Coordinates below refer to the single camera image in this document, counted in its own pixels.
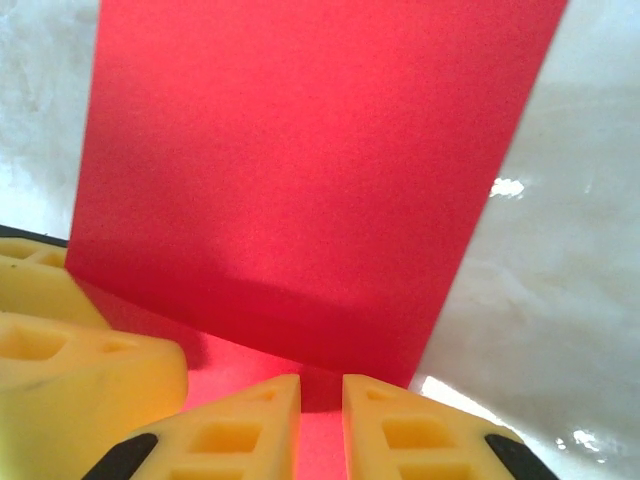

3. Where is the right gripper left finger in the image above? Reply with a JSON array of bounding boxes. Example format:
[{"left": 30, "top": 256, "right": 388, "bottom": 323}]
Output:
[{"left": 87, "top": 373, "right": 302, "bottom": 480}]

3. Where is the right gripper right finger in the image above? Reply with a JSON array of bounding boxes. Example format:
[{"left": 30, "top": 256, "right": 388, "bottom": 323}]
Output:
[{"left": 342, "top": 373, "right": 551, "bottom": 480}]

